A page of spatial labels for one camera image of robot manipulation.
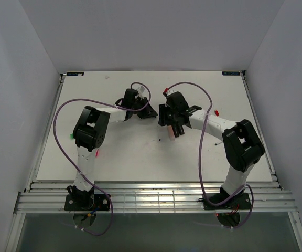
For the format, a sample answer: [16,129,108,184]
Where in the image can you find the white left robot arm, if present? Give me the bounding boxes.
[67,86,158,210]

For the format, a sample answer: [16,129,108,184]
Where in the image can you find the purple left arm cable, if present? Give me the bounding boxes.
[53,82,152,236]

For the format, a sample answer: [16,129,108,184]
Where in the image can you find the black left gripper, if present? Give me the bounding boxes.
[132,97,158,120]

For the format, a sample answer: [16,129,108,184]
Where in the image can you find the aluminium table frame rail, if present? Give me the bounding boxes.
[14,181,298,214]

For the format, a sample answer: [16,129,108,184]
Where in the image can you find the blue cap thin pen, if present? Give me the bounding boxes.
[158,126,162,141]

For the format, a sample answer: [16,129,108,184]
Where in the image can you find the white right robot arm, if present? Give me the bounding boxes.
[158,89,265,208]

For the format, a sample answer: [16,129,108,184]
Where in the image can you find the pale orange yellow highlighter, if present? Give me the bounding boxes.
[167,126,176,141]

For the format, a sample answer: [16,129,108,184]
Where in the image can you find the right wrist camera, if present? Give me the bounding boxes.
[163,88,176,97]

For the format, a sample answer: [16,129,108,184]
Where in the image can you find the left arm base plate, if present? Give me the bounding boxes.
[63,194,110,212]

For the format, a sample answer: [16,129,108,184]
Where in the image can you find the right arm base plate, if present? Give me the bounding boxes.
[199,193,253,211]

